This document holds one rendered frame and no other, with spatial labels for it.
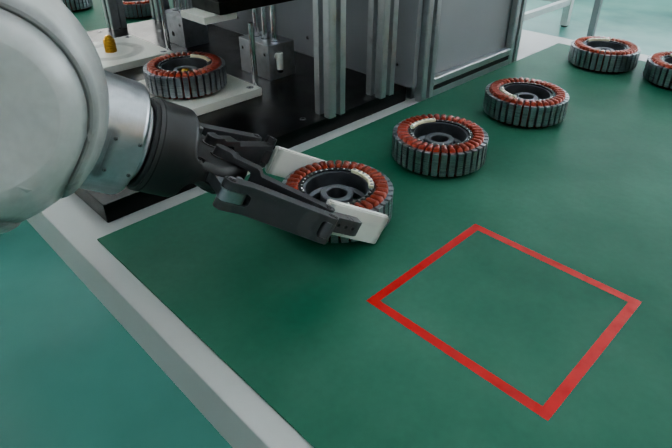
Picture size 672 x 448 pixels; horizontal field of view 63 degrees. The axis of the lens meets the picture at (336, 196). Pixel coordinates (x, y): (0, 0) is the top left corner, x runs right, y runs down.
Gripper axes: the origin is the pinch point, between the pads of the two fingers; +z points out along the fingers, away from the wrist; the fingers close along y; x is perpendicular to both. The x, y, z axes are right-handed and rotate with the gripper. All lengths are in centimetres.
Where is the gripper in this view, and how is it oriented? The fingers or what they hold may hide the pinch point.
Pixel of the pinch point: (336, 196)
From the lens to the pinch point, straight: 55.1
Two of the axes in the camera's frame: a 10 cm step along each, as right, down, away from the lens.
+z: 7.7, 2.1, 6.0
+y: 4.7, 4.6, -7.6
